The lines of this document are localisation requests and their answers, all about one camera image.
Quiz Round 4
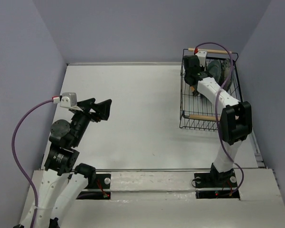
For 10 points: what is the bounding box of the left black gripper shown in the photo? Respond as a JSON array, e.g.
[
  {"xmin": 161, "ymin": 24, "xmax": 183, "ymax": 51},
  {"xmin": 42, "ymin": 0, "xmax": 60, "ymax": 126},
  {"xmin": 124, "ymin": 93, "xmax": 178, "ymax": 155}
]
[{"xmin": 72, "ymin": 97, "xmax": 113, "ymax": 146}]

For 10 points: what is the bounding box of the black wire dish rack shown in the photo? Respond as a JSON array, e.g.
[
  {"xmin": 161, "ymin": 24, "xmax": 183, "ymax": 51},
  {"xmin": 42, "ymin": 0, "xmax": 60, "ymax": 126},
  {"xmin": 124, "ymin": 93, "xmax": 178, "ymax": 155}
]
[{"xmin": 180, "ymin": 52, "xmax": 243, "ymax": 132}]

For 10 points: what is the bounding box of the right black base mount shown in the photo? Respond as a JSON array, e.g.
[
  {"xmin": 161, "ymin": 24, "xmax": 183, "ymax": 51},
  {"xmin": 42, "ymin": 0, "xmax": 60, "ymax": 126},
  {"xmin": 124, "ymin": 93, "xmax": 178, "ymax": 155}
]
[{"xmin": 191, "ymin": 172, "xmax": 240, "ymax": 199}]

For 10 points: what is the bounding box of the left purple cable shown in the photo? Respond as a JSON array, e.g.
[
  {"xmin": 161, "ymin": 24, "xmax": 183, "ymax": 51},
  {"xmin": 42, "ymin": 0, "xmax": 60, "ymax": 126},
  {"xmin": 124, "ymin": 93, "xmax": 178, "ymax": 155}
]
[{"xmin": 11, "ymin": 97, "xmax": 57, "ymax": 228}]

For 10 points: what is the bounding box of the purple cable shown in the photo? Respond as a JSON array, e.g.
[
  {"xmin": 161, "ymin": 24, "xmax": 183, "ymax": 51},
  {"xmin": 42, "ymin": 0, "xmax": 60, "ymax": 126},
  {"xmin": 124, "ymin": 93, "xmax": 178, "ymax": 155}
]
[
  {"xmin": 11, "ymin": 97, "xmax": 57, "ymax": 228},
  {"xmin": 196, "ymin": 42, "xmax": 244, "ymax": 197}
]

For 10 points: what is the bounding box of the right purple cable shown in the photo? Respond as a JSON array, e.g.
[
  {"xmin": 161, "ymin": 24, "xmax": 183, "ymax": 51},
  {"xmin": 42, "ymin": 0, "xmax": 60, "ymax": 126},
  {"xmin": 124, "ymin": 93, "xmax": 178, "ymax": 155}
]
[{"xmin": 196, "ymin": 42, "xmax": 244, "ymax": 197}]

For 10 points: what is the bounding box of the blue floral plate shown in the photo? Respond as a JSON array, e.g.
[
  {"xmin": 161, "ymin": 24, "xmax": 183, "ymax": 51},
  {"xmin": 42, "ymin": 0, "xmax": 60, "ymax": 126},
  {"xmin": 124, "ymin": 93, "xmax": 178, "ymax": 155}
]
[{"xmin": 222, "ymin": 58, "xmax": 234, "ymax": 91}]

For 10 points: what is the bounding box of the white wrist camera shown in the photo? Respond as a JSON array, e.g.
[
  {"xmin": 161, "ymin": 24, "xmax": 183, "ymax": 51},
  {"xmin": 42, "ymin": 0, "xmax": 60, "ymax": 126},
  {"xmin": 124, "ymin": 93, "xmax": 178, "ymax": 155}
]
[
  {"xmin": 193, "ymin": 48, "xmax": 208, "ymax": 67},
  {"xmin": 52, "ymin": 92, "xmax": 83, "ymax": 111}
]

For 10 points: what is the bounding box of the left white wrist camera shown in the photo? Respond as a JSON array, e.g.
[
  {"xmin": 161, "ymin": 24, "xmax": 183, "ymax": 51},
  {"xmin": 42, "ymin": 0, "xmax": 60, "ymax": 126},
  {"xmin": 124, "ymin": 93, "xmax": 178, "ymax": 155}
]
[{"xmin": 52, "ymin": 92, "xmax": 83, "ymax": 111}]

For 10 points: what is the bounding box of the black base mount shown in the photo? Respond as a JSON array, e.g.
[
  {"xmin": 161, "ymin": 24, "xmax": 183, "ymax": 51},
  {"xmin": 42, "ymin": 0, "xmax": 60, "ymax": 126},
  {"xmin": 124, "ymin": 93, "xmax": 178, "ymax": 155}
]
[
  {"xmin": 191, "ymin": 172, "xmax": 240, "ymax": 199},
  {"xmin": 77, "ymin": 173, "xmax": 111, "ymax": 200}
]

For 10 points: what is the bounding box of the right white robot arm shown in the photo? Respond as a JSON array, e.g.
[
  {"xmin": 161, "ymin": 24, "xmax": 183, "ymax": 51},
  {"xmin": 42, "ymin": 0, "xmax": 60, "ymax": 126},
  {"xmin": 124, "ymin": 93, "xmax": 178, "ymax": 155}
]
[{"xmin": 182, "ymin": 55, "xmax": 252, "ymax": 186}]

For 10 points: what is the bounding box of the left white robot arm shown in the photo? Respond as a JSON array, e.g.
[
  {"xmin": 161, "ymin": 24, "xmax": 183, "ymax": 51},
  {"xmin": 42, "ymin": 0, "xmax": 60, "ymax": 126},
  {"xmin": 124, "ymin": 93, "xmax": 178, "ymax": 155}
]
[{"xmin": 11, "ymin": 93, "xmax": 112, "ymax": 228}]

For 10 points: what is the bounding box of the teal plate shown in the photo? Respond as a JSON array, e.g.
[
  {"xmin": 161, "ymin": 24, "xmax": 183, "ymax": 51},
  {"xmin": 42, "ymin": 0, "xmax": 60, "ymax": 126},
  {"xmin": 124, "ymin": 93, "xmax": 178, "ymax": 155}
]
[{"xmin": 207, "ymin": 60, "xmax": 222, "ymax": 84}]

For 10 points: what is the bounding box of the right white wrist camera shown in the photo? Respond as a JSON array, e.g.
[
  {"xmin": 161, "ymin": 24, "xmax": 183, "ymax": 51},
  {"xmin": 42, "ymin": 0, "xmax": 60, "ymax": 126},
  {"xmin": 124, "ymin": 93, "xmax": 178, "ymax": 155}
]
[{"xmin": 193, "ymin": 48, "xmax": 208, "ymax": 67}]

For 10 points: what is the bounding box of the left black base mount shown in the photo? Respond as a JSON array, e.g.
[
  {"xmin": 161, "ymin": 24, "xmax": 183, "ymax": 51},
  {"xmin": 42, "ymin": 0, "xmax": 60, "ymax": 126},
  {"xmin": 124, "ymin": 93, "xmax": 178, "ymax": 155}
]
[{"xmin": 77, "ymin": 173, "xmax": 111, "ymax": 200}]

